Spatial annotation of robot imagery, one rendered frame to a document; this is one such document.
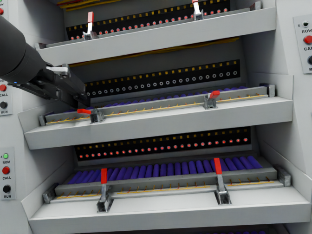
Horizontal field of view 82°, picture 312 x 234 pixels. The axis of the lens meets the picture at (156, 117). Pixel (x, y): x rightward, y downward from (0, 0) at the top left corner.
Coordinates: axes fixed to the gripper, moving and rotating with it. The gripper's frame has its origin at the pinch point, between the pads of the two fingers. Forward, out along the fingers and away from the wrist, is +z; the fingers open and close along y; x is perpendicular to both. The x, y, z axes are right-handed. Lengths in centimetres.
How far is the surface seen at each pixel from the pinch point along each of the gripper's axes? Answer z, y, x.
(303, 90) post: -4, -52, 7
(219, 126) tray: -1.8, -35.1, 12.1
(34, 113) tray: -1.9, 10.4, 3.4
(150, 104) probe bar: -0.1, -20.0, 4.4
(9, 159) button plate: -3.4, 14.3, 14.8
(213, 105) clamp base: -2.1, -34.7, 7.3
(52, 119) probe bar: -0.1, 6.5, 4.9
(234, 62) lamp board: 8.6, -44.9, -8.5
